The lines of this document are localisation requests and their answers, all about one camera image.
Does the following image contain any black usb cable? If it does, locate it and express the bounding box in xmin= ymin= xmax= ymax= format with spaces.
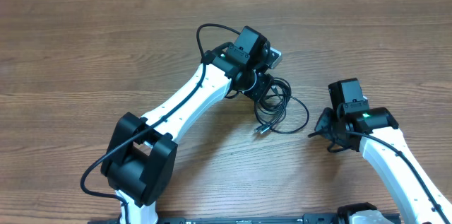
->
xmin=254 ymin=77 xmax=310 ymax=135

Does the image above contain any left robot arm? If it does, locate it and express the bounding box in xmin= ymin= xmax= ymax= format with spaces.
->
xmin=101 ymin=26 xmax=282 ymax=223

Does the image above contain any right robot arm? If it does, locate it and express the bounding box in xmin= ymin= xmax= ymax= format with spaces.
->
xmin=311 ymin=78 xmax=451 ymax=223

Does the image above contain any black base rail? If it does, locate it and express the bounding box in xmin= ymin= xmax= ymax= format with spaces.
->
xmin=88 ymin=212 xmax=402 ymax=224

